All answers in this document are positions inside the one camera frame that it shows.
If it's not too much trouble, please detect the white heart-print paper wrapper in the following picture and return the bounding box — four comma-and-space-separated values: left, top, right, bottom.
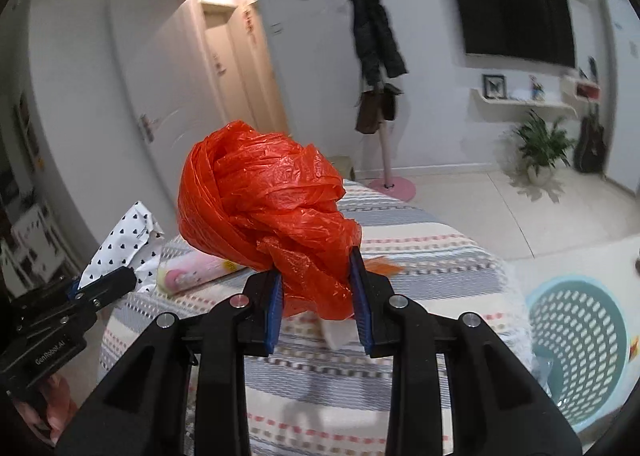
78, 201, 166, 292

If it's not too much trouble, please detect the red plastic bag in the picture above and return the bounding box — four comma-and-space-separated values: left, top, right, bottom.
177, 121, 361, 320

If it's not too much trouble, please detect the person left hand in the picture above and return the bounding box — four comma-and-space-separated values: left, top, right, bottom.
12, 372, 79, 444

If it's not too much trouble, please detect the pink cartoon cylinder pack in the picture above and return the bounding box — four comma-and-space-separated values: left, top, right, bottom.
156, 251, 244, 295

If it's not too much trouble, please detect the light blue laundry basket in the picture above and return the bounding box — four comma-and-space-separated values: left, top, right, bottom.
527, 275, 629, 432

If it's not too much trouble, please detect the striped woven tablecloth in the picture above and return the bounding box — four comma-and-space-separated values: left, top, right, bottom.
99, 182, 533, 455

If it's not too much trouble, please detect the orange snack wrapper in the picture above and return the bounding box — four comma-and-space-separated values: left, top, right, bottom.
363, 257, 404, 278

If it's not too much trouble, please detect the pink coat rack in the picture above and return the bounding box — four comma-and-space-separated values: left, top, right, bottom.
319, 0, 418, 203

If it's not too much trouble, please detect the white open door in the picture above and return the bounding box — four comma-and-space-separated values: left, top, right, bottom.
108, 0, 228, 203

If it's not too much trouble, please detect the green potted plant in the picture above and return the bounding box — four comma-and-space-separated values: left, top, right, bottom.
514, 109, 576, 187

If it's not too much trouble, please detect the black acoustic guitar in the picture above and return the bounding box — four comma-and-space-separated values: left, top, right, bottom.
573, 57, 606, 174

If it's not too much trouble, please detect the brown hanging bag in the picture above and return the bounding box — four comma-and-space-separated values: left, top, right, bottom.
355, 90, 382, 135

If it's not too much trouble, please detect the black hanging jacket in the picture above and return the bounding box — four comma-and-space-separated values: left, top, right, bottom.
350, 0, 408, 87

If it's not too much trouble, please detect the black flat television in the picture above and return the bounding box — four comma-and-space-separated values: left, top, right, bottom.
457, 0, 575, 68

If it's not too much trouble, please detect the white standing air conditioner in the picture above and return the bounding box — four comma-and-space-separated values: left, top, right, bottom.
604, 0, 639, 195

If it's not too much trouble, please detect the lower white wall shelf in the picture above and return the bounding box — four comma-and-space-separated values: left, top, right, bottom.
470, 88, 579, 120

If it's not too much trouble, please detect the butterfly picture frame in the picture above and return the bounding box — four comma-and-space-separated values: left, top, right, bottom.
483, 74, 508, 99

